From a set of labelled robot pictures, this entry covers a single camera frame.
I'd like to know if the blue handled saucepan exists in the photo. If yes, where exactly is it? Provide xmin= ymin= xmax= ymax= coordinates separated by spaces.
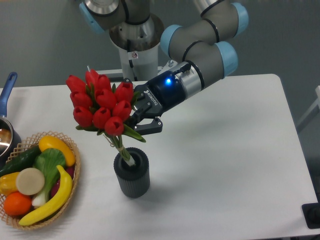
xmin=0 ymin=72 xmax=22 ymax=168

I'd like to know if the yellow squash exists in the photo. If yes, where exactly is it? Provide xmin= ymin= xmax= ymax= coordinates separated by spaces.
xmin=38 ymin=135 xmax=76 ymax=167

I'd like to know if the beige round disc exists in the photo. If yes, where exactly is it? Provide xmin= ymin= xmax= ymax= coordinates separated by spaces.
xmin=15 ymin=167 xmax=45 ymax=196

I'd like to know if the black device at edge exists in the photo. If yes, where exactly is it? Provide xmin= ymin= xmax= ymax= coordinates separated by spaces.
xmin=301 ymin=202 xmax=320 ymax=229

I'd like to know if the yellow bell pepper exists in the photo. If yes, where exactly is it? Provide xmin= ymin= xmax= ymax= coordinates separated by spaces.
xmin=0 ymin=172 xmax=20 ymax=196

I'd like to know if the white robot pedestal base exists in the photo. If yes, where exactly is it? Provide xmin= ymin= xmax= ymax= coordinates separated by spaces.
xmin=97 ymin=25 xmax=177 ymax=81

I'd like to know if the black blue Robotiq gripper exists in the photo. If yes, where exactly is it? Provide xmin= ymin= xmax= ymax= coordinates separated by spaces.
xmin=121 ymin=61 xmax=203 ymax=136

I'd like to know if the white frame at right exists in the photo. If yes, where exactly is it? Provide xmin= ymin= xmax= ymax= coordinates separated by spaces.
xmin=296 ymin=85 xmax=320 ymax=133

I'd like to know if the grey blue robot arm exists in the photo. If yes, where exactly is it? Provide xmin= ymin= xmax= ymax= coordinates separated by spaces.
xmin=79 ymin=0 xmax=249 ymax=135

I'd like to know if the woven wicker basket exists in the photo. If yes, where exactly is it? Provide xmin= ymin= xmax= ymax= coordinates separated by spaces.
xmin=0 ymin=131 xmax=81 ymax=231

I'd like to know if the red tulip bouquet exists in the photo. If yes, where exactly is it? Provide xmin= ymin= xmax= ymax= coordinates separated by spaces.
xmin=66 ymin=69 xmax=145 ymax=167

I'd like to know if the yellow banana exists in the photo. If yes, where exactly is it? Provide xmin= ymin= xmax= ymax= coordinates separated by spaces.
xmin=18 ymin=165 xmax=73 ymax=227

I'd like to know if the dark grey ribbed vase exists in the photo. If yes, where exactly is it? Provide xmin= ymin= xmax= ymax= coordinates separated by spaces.
xmin=113 ymin=147 xmax=150 ymax=198

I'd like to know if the green bok choy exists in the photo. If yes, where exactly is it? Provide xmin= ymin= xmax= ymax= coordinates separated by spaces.
xmin=32 ymin=148 xmax=66 ymax=208

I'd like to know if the purple red vegetable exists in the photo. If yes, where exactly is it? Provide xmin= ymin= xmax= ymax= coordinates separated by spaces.
xmin=50 ymin=166 xmax=75 ymax=199

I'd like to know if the orange fruit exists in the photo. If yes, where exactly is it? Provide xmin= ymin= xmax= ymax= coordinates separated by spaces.
xmin=3 ymin=191 xmax=32 ymax=216

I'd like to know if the dark green cucumber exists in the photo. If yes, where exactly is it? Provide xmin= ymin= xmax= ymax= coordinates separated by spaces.
xmin=0 ymin=145 xmax=41 ymax=177

